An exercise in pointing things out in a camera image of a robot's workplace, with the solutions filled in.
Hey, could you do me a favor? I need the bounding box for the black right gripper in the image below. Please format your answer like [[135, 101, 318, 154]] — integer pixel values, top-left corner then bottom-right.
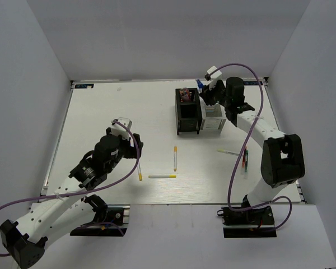
[[200, 79, 231, 107]]

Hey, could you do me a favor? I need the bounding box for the blue capped spray bottle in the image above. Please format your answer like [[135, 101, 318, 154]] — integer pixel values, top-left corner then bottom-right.
[[196, 79, 205, 93]]

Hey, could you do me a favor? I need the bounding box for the clear tube of markers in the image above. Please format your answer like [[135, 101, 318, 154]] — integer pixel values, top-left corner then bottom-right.
[[179, 87, 191, 102]]

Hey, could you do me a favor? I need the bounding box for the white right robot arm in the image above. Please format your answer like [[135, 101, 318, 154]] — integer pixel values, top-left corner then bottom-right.
[[199, 77, 305, 224]]

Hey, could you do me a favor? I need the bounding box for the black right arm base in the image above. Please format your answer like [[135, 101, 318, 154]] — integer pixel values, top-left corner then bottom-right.
[[217, 205, 277, 239]]

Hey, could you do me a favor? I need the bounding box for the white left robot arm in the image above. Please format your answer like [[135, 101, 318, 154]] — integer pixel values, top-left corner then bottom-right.
[[0, 122, 143, 268]]

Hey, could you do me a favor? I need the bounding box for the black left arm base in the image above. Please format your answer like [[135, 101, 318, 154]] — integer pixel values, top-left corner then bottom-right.
[[70, 194, 130, 237]]

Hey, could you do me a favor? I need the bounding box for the white slotted organizer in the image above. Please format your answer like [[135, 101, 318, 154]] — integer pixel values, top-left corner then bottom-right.
[[199, 90, 226, 134]]

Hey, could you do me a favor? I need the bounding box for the dark logo sticker right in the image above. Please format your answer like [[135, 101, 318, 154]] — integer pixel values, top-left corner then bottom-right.
[[244, 81, 263, 86]]

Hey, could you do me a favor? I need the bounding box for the dark logo sticker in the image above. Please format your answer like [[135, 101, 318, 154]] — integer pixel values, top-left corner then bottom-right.
[[74, 84, 94, 89], [244, 81, 263, 86]]

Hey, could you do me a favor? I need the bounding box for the black slotted organizer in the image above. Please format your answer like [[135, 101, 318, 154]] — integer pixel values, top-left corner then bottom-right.
[[175, 88, 203, 135]]

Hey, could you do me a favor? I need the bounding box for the orange tipped marker middle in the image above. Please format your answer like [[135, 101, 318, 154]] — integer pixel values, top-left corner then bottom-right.
[[174, 146, 178, 172]]

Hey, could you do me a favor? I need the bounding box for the yellow capped marker horizontal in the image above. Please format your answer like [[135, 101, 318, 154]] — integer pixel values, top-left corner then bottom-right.
[[148, 174, 176, 179]]

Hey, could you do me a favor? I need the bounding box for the pale yellow capped marker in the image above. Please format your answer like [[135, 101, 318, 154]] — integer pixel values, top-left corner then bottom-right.
[[217, 149, 239, 156]]

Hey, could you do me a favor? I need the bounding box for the green capped marker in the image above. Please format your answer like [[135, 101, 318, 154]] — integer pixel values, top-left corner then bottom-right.
[[244, 149, 249, 179]]

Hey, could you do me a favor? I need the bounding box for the dark logo sticker left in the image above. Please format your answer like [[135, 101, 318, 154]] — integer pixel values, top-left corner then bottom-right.
[[74, 84, 94, 89]]

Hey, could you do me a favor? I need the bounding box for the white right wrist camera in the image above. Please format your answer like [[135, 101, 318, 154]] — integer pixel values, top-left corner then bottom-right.
[[204, 66, 222, 86]]

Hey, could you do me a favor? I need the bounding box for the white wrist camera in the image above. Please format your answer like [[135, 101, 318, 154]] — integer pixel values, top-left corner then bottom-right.
[[204, 66, 222, 86], [109, 117, 132, 141]]

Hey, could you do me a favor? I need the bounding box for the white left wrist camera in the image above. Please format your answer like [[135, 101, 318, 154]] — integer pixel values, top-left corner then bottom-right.
[[109, 117, 132, 141]]

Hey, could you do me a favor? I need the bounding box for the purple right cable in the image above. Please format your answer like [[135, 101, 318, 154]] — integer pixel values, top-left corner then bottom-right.
[[217, 63, 293, 231]]

